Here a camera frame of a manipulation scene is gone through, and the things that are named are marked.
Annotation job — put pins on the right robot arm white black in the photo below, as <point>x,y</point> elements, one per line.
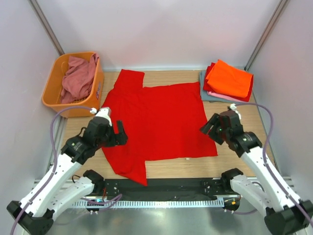
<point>283,210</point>

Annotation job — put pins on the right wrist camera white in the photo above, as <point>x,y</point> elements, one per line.
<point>233,107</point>

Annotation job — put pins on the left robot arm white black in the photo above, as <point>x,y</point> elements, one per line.
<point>37,212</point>

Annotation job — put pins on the folded orange shirt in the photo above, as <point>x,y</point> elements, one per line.
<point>228,80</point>

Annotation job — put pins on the folded red shirt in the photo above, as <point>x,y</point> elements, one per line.
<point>208,89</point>

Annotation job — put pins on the pink crumpled shirt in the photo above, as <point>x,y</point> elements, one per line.
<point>78,79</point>

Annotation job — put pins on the folded pink shirt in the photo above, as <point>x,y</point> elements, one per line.
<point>223,96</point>

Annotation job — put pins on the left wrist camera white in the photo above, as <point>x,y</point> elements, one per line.
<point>102,112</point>

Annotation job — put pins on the aluminium rail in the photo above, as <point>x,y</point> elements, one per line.
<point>286,181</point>

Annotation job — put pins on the left corner aluminium profile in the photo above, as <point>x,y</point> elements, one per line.
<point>45,24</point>

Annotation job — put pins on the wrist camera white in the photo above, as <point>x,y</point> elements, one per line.
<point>102,112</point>
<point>233,107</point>

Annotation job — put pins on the corner aluminium profile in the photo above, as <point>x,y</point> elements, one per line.
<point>45,24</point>
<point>281,6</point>

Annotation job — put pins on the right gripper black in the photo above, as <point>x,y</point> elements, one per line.
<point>214,121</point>

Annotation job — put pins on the slotted cable duct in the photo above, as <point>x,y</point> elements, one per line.
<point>218,203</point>

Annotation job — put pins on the orange plastic basket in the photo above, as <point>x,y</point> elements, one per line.
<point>52,93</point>

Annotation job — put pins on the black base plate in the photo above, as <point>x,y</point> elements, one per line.
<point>172,189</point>

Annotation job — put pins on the red t shirt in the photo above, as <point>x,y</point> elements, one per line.
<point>161,123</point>

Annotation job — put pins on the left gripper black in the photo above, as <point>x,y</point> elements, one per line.
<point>120,138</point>

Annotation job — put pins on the right corner aluminium profile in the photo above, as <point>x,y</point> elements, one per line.
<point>281,6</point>

